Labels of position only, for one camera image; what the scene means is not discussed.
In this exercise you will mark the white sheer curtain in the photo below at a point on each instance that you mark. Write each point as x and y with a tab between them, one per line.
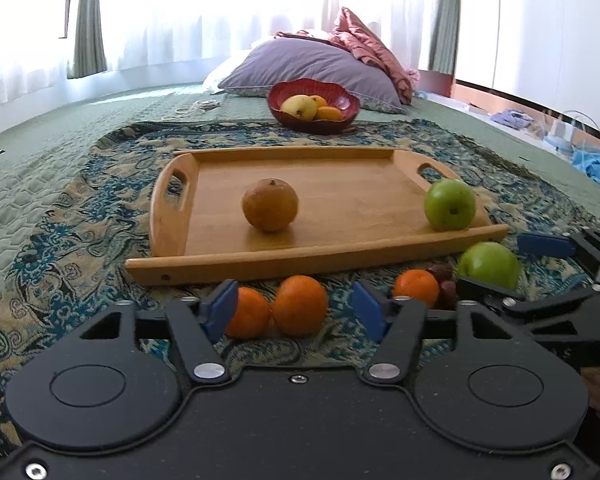
205	10

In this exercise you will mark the purple pillow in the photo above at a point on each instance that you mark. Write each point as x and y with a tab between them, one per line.
310	65

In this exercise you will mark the white pillow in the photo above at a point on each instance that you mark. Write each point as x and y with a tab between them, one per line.
225	72

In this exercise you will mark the small mandarin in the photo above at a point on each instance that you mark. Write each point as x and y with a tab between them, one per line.
416	287
300	306
250	312

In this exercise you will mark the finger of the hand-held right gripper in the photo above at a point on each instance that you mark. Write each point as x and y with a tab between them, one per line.
545	245
490	292

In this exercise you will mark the wooden tray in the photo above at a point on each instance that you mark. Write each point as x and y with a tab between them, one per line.
355	210

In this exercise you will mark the lilac cloth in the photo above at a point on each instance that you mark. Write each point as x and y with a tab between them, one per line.
512	118

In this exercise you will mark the green quilted bedspread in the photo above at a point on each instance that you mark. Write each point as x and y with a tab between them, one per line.
55	125

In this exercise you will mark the red scalloped bowl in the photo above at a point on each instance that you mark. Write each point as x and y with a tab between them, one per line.
345	110

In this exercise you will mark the large brownish orange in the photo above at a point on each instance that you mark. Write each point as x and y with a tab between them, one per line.
270	206

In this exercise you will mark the green curtain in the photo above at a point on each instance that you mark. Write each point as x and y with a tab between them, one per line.
445	15
87	20

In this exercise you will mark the yellow apple in bowl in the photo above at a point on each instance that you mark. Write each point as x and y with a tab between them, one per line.
299	106

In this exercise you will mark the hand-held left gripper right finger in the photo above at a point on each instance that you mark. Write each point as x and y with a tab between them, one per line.
367	310

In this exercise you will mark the blue paisley blanket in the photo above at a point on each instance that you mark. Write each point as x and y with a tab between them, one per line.
80	240

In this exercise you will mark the orange in bowl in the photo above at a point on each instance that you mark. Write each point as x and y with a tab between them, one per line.
319	100
329	113

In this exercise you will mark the pink crumpled cloth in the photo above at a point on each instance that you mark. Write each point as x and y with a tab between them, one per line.
370	45

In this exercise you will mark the reddish wooden bed board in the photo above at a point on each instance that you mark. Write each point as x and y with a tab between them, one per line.
437	82

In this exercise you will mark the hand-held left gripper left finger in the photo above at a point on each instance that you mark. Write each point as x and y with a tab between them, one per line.
220	311

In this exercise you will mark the person's right hand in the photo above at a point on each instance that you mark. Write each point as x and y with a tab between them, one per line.
596	385

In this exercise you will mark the green apple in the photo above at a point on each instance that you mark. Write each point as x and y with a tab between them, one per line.
450	205
490	262

